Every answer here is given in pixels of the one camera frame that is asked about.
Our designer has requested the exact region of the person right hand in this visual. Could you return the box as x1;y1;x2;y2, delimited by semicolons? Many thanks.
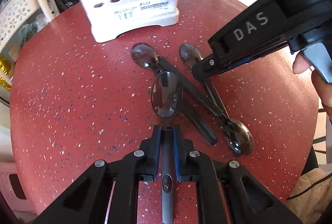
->
293;53;332;121

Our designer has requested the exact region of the white flower pattern storage cart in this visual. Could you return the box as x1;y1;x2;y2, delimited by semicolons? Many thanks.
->
0;0;60;49

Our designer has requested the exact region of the pink plastic stool stack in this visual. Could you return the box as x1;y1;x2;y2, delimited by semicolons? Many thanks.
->
1;162;35;213

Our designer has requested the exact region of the dark handled metal spoon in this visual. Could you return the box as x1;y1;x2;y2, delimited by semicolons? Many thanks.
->
179;44;254;155
131;43;225;146
151;72;181;223

